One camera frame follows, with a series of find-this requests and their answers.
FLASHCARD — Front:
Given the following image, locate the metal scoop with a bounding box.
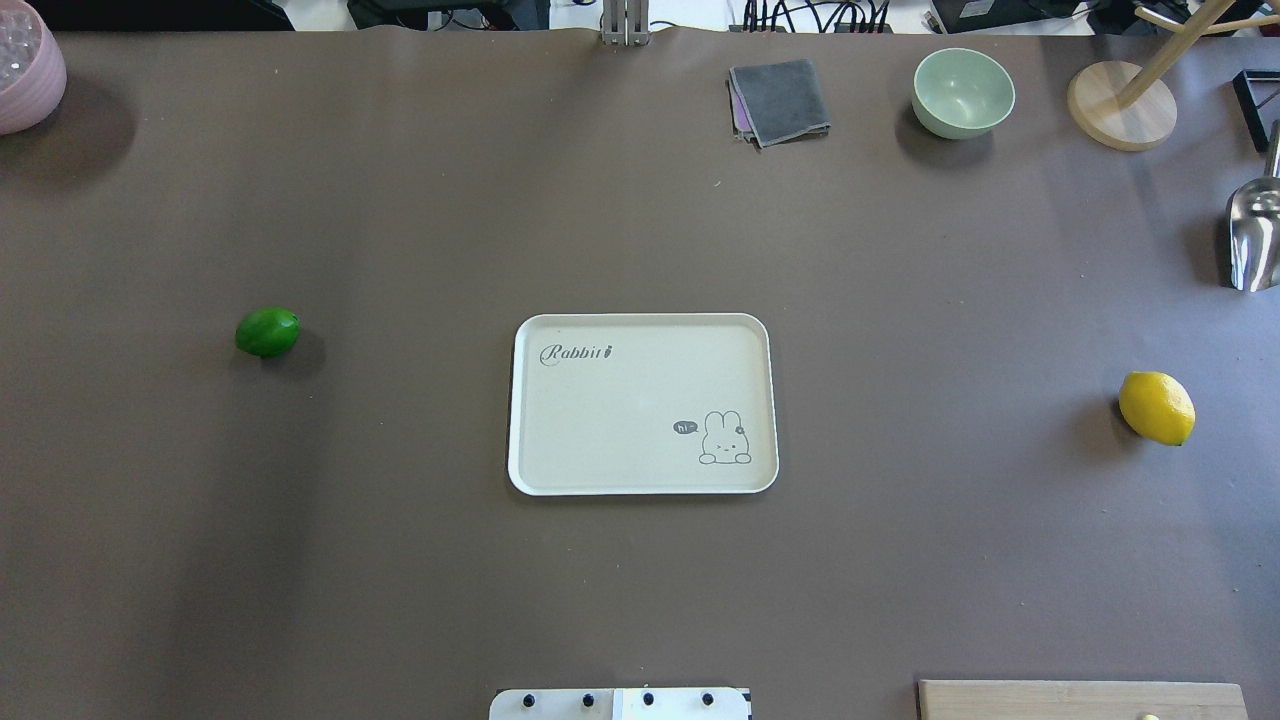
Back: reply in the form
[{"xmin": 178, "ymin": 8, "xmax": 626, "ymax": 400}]
[{"xmin": 1228, "ymin": 120, "xmax": 1279, "ymax": 293}]

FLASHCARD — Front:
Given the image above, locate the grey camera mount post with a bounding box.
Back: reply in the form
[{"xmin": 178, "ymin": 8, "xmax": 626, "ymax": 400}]
[{"xmin": 600, "ymin": 0, "xmax": 650, "ymax": 47}]

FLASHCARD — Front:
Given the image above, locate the green lime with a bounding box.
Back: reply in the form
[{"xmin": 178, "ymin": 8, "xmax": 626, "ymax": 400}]
[{"xmin": 234, "ymin": 306, "xmax": 300, "ymax": 357}]

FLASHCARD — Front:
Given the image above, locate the pale green bowl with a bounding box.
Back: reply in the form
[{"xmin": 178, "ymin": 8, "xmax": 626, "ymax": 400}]
[{"xmin": 911, "ymin": 47, "xmax": 1016, "ymax": 140}]

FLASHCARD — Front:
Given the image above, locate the wooden cutting board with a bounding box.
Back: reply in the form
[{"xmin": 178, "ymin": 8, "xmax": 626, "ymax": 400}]
[{"xmin": 918, "ymin": 680, "xmax": 1248, "ymax": 719}]

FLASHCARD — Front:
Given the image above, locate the pink ribbed bowl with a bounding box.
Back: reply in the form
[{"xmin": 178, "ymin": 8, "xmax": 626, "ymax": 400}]
[{"xmin": 1, "ymin": 1, "xmax": 67, "ymax": 135}]

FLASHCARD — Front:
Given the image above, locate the black frame object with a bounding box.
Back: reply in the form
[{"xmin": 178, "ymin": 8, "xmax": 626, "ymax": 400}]
[{"xmin": 1231, "ymin": 69, "xmax": 1279, "ymax": 154}]

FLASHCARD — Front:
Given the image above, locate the pink cloth under grey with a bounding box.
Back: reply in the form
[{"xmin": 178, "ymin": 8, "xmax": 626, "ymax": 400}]
[{"xmin": 726, "ymin": 79, "xmax": 755, "ymax": 141}]

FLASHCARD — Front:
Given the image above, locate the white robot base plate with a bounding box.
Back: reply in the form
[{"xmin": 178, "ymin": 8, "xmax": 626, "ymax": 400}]
[{"xmin": 488, "ymin": 685, "xmax": 753, "ymax": 719}]

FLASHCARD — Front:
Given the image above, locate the cream rabbit print tray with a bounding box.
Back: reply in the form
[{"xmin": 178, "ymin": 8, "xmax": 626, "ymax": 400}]
[{"xmin": 507, "ymin": 313, "xmax": 780, "ymax": 496}]

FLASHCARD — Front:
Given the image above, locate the yellow lemon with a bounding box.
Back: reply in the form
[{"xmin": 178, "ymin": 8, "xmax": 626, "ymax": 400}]
[{"xmin": 1117, "ymin": 372, "xmax": 1197, "ymax": 446}]

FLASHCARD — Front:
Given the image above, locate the grey folded cloth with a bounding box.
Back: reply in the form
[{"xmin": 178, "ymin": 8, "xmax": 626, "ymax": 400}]
[{"xmin": 728, "ymin": 59, "xmax": 831, "ymax": 149}]

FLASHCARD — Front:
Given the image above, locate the wooden stand with round base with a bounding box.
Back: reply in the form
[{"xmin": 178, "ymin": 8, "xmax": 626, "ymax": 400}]
[{"xmin": 1068, "ymin": 1, "xmax": 1279, "ymax": 152}]

